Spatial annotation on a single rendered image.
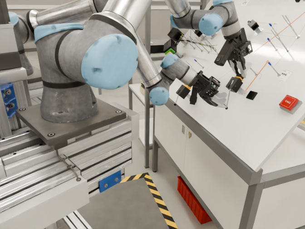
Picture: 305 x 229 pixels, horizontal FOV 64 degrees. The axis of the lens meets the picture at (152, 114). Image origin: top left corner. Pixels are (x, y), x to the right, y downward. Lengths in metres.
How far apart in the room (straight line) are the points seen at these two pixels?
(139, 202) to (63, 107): 1.50
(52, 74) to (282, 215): 1.15
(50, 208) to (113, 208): 1.46
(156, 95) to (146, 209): 1.23
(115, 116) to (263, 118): 0.65
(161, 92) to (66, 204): 0.53
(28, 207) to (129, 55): 0.37
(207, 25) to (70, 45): 0.57
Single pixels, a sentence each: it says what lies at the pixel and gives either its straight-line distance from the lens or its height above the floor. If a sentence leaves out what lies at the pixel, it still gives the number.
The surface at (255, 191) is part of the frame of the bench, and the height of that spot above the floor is 0.76.
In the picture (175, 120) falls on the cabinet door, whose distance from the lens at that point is 1.64.
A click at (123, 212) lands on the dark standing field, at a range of 1.99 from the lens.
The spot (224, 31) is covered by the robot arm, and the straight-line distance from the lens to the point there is 1.10.
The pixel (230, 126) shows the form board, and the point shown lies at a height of 0.93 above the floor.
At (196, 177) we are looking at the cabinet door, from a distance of 1.53.
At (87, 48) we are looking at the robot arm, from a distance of 0.51.
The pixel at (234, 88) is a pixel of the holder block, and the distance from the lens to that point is 1.17.
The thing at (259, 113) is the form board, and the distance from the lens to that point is 1.13.
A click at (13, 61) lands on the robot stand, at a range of 0.86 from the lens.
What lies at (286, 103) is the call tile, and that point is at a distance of 1.05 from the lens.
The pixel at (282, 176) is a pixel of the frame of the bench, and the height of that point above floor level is 0.80.
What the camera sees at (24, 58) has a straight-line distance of 1.13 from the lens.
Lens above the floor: 1.45
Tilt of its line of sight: 25 degrees down
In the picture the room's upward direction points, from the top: 1 degrees clockwise
